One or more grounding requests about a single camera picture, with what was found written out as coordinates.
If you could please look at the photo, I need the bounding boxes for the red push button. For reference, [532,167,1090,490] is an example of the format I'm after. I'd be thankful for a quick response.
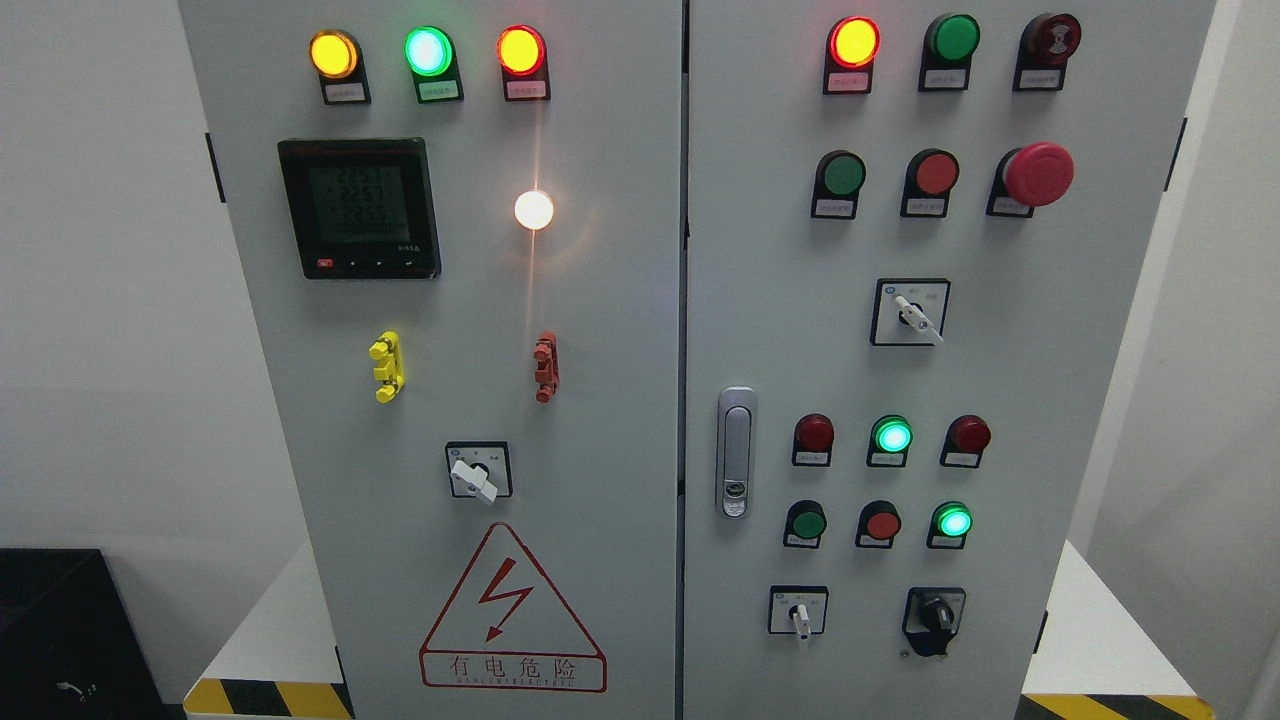
[854,500,902,550]
[900,149,960,219]

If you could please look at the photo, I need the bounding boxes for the dark red indicator left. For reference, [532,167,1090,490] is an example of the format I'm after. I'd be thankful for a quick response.
[791,413,835,468]

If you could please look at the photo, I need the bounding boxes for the red push button upper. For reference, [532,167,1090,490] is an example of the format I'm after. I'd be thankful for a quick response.
[900,149,960,219]

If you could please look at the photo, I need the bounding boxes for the silver door latch handle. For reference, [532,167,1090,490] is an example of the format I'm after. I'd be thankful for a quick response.
[716,386,756,518]

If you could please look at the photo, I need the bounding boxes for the white selector switch left door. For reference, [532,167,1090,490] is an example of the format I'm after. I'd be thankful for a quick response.
[445,441,513,506]

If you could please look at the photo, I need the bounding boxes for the dark red indicator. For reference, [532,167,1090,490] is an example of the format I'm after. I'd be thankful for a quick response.
[940,414,992,469]
[791,413,835,468]

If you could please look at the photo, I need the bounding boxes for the green push button upper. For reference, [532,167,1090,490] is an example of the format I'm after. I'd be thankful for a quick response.
[810,150,867,220]

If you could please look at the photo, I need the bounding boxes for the red terminal connector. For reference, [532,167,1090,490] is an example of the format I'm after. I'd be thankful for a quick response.
[532,331,561,404]

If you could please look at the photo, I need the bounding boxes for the grey electrical cabinet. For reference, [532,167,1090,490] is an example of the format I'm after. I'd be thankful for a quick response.
[180,1,1215,719]

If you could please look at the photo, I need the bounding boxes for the dark green light top right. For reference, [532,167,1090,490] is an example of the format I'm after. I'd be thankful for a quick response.
[918,13,980,92]

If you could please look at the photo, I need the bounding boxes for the red electric hazard sticker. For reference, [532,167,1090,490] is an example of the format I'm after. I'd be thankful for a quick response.
[419,521,608,693]

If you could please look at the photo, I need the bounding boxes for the lit green push button lower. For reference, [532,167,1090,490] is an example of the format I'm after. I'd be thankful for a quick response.
[925,501,973,550]

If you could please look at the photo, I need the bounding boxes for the white selector switch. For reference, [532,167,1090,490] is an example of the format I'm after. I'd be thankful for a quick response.
[870,278,951,346]
[767,584,829,650]

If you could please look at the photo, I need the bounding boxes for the white selector switch lower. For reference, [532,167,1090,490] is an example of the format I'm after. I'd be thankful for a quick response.
[767,584,829,650]

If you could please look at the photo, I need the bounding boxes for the white selector switch upper right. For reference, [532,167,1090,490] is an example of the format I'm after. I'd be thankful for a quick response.
[870,278,951,346]

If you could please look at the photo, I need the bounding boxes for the red emergency stop button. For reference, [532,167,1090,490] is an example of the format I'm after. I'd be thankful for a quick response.
[986,141,1075,219]

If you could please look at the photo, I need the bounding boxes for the white glowing lamp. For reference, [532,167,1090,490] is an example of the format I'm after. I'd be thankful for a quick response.
[513,190,556,231]

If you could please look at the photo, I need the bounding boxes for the black digital power meter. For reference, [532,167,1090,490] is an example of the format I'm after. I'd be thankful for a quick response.
[276,137,442,281]

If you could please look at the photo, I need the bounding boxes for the dark red indicator right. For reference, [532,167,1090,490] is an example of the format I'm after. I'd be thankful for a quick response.
[940,414,992,469]

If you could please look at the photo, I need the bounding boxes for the green indicator light top left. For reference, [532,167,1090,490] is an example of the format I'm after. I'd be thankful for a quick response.
[403,26,465,104]

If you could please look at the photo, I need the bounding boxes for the black box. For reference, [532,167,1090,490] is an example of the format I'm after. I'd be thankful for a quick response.
[1,548,168,719]

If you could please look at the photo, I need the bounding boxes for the lit green indicator middle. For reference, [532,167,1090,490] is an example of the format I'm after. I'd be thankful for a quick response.
[867,414,914,468]

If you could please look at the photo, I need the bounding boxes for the red push button lower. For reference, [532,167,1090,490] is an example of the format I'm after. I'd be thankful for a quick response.
[854,500,902,550]

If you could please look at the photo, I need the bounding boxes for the orange-red indicator light left door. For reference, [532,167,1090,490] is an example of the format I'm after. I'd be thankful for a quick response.
[495,24,550,102]

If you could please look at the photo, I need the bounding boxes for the dark red buzzer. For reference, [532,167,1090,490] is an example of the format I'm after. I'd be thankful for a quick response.
[1012,13,1082,92]

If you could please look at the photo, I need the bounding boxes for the red-ringed lit indicator right door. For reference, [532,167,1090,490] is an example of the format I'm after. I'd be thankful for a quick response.
[822,15,881,95]

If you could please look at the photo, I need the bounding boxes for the yellow terminal connector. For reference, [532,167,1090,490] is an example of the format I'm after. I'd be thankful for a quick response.
[367,331,406,404]

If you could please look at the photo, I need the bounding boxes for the black knob switch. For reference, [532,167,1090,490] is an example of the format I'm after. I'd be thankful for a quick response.
[902,587,966,657]

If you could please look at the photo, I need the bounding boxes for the yellow indicator light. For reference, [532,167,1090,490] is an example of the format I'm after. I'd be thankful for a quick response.
[308,28,371,105]

